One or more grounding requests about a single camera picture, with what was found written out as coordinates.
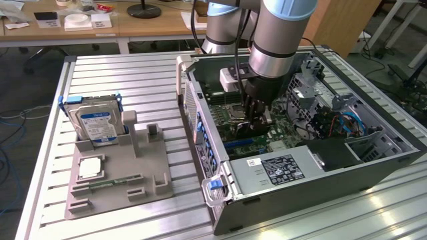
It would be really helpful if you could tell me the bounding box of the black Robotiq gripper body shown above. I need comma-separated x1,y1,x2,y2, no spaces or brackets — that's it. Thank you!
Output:
244,75,285,106

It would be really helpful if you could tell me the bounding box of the graphics card with metal bracket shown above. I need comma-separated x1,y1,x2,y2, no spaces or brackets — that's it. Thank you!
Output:
232,121,268,140

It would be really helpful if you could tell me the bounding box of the CPU socket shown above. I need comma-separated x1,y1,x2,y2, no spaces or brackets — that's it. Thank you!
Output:
225,103,248,121

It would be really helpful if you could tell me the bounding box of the green motherboard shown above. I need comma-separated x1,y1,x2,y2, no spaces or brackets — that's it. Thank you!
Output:
201,83,309,161

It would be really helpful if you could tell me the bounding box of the blue expansion slot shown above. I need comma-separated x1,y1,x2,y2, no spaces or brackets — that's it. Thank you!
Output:
222,138,253,149

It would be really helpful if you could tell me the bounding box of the perforated metal disk bay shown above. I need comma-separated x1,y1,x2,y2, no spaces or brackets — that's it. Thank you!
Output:
282,72,334,126

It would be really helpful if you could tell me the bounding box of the grey power supply unit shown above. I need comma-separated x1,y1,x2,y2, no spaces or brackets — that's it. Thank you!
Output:
228,145,326,196

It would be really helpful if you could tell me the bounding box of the open black PC case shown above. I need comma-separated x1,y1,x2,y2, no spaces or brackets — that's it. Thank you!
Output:
174,44,427,236

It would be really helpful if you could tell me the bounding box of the wooden cabinet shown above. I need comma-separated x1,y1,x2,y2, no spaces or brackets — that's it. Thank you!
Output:
298,0,382,58

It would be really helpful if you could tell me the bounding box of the silver slanted disk bay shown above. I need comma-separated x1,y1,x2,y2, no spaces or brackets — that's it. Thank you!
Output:
342,129,405,164

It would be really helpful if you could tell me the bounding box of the white paper stack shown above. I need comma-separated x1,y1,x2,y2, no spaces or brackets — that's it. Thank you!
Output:
180,11,208,31

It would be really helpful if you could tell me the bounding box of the grey plastic parts rack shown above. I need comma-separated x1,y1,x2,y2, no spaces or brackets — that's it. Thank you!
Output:
62,109,174,221

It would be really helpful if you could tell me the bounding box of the black floor stand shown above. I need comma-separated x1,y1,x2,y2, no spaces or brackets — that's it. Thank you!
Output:
385,62,427,111

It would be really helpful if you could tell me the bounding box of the hard disk in blue caddy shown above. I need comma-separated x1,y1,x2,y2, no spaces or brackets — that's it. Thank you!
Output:
56,93,129,148

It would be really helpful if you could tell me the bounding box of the black round lamp base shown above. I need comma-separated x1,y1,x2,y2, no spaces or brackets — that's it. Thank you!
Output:
125,0,162,20

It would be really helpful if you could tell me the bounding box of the green RAM stick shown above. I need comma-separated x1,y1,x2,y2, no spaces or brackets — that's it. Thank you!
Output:
88,174,140,190

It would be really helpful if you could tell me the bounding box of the silver CPU chip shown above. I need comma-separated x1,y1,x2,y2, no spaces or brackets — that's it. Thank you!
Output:
78,158,102,179

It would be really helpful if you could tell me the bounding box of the small white printed box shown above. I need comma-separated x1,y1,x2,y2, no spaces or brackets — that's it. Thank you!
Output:
89,13,113,30

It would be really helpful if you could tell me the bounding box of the red packet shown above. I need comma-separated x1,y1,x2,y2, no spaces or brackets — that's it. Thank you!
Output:
94,2,114,13

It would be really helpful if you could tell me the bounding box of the wooden desk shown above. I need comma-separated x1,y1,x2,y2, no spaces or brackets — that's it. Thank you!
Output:
0,0,301,48

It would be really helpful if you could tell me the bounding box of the black chair base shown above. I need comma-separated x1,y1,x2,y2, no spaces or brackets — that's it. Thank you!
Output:
18,46,68,75

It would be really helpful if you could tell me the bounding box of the white box with black top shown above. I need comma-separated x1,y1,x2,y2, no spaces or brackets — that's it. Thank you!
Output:
32,11,61,29

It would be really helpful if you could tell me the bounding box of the white paper label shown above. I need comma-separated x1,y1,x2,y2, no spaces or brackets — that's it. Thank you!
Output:
3,22,30,30

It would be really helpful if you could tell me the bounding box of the clear plastic bag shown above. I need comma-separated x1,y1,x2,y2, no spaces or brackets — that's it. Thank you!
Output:
0,1,32,23

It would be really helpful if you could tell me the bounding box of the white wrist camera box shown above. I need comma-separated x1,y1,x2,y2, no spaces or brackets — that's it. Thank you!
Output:
218,65,252,93

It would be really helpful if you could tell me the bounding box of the red wire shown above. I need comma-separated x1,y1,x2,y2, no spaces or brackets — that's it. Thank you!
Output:
326,116,338,137

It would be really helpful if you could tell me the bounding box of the thin black cable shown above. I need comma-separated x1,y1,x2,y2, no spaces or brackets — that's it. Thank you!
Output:
298,37,334,55

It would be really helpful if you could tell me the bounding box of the blue wire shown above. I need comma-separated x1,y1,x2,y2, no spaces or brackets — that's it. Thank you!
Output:
336,112,368,138

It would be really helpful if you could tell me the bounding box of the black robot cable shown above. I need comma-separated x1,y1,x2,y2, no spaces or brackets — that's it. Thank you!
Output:
189,0,254,106

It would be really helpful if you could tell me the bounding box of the white table frame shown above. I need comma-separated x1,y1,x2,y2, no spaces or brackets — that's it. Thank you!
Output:
364,0,427,68

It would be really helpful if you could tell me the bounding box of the white floor cable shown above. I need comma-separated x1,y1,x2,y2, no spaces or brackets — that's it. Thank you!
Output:
0,103,53,120

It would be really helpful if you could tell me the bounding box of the blue floor cable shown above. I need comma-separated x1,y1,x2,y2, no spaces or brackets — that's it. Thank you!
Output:
0,117,27,216

